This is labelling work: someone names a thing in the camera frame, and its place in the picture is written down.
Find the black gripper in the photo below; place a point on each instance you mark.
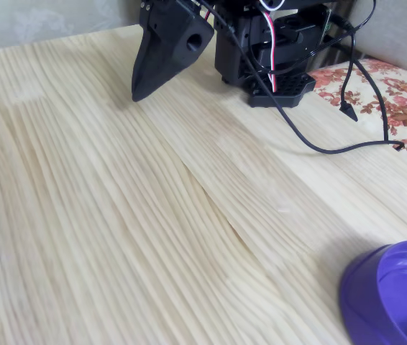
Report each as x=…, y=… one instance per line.
x=170, y=37

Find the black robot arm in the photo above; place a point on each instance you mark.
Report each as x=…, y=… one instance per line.
x=307, y=3

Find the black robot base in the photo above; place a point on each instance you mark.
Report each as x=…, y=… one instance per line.
x=236, y=54

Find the purple bowl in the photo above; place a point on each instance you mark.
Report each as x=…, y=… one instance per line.
x=361, y=298

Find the pale grey curtain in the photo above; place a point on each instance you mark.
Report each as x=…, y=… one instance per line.
x=27, y=21

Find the green controller board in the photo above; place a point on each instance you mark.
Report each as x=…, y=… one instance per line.
x=327, y=21

